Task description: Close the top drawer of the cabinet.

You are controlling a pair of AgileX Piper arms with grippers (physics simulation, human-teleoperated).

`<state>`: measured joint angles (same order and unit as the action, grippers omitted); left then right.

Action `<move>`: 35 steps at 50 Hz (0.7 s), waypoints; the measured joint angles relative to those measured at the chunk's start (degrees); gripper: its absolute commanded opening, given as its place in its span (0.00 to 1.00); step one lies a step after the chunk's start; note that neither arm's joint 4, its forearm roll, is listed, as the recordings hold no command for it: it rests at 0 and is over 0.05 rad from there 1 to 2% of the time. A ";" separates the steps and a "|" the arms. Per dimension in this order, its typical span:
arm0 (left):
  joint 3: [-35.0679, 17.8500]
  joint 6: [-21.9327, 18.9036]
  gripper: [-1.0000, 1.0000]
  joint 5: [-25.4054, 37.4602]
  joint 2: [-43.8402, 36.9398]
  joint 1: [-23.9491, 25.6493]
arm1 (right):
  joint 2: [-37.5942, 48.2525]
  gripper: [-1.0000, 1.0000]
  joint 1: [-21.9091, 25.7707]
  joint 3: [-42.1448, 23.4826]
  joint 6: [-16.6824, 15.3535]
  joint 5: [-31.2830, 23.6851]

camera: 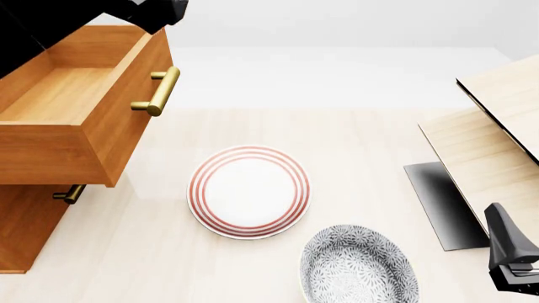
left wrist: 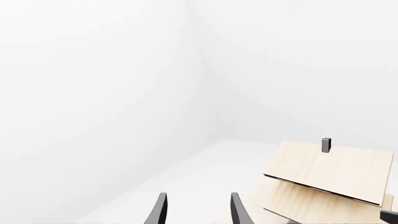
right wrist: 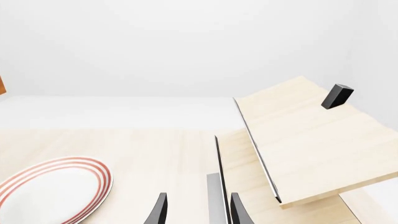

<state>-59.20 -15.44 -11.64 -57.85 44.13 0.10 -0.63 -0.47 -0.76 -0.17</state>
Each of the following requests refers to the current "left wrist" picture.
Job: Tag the pale wooden drawer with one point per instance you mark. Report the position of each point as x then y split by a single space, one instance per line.
329 170

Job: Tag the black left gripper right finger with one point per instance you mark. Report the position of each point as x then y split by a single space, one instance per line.
240 213

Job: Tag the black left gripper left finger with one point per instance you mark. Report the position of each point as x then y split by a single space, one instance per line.
158 212

